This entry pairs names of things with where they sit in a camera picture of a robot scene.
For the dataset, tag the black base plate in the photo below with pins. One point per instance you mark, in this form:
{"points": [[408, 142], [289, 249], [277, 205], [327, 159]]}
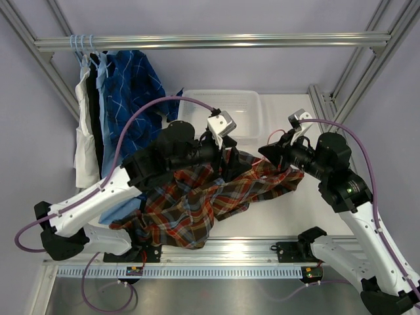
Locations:
{"points": [[137, 254], [289, 252]]}

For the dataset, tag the white shirt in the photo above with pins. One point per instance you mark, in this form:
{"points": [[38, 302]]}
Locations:
{"points": [[85, 160]]}

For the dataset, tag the aluminium frame post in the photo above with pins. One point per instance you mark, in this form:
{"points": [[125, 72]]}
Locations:
{"points": [[362, 70], [44, 60]]}

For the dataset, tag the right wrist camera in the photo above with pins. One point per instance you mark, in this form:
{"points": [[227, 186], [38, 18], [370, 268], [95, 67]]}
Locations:
{"points": [[299, 127]]}

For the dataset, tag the light blue hanger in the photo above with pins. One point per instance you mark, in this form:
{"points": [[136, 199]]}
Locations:
{"points": [[86, 51], [97, 60], [76, 48]]}

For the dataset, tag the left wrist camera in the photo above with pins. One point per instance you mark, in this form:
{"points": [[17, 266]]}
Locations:
{"points": [[220, 124]]}

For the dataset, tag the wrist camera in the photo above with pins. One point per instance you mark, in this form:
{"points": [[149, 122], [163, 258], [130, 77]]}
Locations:
{"points": [[299, 127], [220, 124]]}

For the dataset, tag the black shirt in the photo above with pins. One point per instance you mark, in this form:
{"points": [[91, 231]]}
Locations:
{"points": [[94, 112]]}

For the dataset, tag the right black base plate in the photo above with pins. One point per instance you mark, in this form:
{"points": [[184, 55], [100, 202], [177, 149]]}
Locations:
{"points": [[289, 252]]}

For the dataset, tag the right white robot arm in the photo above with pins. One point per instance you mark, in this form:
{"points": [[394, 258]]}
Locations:
{"points": [[385, 281]]}

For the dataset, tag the red brown plaid shirt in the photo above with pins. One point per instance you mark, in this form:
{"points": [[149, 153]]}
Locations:
{"points": [[182, 212]]}

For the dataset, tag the aluminium front rail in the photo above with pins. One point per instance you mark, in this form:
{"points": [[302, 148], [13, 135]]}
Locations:
{"points": [[216, 252]]}

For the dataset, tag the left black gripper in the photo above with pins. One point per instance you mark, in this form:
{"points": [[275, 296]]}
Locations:
{"points": [[229, 171]]}

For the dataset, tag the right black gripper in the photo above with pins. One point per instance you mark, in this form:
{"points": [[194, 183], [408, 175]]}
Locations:
{"points": [[279, 153]]}

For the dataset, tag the aluminium hanging rail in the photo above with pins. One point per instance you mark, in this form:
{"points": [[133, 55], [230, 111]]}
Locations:
{"points": [[227, 41]]}

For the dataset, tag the white slotted cable duct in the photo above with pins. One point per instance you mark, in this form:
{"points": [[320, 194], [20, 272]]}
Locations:
{"points": [[181, 272]]}

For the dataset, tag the white plastic basket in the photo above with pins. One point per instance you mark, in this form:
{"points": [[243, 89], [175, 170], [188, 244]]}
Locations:
{"points": [[244, 107]]}

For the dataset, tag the blue plaid shirt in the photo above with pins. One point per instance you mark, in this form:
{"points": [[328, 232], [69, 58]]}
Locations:
{"points": [[131, 84]]}

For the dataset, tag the left aluminium frame post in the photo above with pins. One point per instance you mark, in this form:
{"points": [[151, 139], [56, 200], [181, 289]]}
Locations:
{"points": [[44, 60]]}

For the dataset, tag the light blue shirt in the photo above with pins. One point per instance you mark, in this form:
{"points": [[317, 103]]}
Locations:
{"points": [[121, 210]]}

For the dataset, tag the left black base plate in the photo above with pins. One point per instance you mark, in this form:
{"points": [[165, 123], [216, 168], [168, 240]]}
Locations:
{"points": [[137, 254]]}

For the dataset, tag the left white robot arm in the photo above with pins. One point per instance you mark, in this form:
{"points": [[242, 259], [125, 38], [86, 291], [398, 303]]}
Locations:
{"points": [[66, 226]]}

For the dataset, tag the right aluminium frame post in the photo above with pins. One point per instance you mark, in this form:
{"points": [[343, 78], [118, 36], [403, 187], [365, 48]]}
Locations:
{"points": [[362, 70]]}

